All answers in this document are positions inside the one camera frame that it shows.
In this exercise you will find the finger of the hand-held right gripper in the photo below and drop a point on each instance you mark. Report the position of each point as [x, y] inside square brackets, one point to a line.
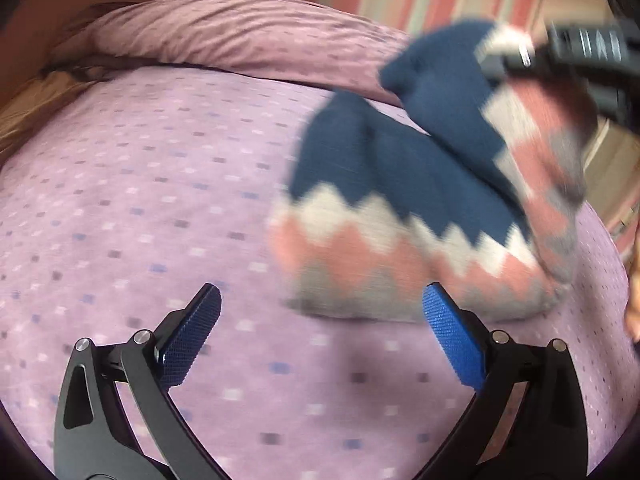
[520, 57]

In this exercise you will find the pink dotted pillow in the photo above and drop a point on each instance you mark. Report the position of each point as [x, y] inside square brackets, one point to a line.
[240, 35]

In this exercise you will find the person's right forearm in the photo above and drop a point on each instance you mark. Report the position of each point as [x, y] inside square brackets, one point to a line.
[635, 305]

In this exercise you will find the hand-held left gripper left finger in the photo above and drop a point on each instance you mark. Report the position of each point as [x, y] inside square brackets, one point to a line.
[192, 330]

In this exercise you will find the purple dotted bed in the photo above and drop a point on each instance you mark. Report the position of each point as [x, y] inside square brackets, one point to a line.
[150, 200]

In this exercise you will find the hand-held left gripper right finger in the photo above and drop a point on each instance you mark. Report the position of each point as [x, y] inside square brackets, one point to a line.
[452, 335]

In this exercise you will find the navy zigzag knit sweater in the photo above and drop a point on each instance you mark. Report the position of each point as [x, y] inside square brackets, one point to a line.
[425, 200]

